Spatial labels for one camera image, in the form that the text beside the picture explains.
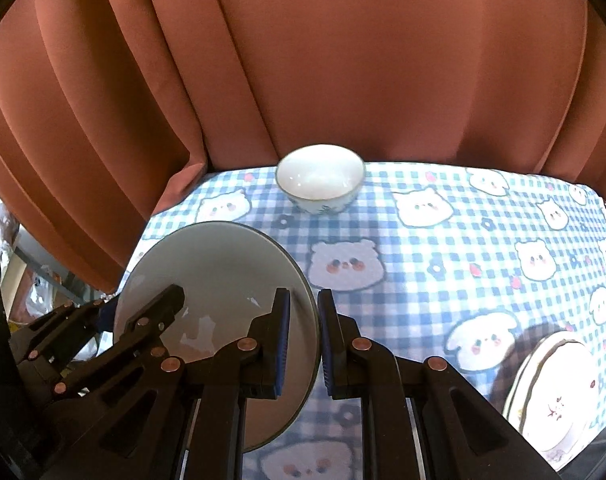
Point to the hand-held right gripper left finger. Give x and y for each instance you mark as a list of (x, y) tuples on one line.
[(282, 345)]

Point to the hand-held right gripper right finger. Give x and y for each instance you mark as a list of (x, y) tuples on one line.
[(327, 350)]

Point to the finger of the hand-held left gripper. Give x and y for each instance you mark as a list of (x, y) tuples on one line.
[(153, 317), (48, 340)]

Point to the white floral bowl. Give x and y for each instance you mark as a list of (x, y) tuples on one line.
[(208, 260), (318, 175)]

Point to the red pattern scalloped plate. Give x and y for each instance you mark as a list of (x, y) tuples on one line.
[(563, 400)]

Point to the plastic bag clutter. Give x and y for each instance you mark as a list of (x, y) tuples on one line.
[(43, 285)]

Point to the blue checkered bear tablecloth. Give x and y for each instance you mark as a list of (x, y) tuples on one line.
[(413, 270)]

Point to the orange curtain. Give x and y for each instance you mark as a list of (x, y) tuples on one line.
[(333, 60)]

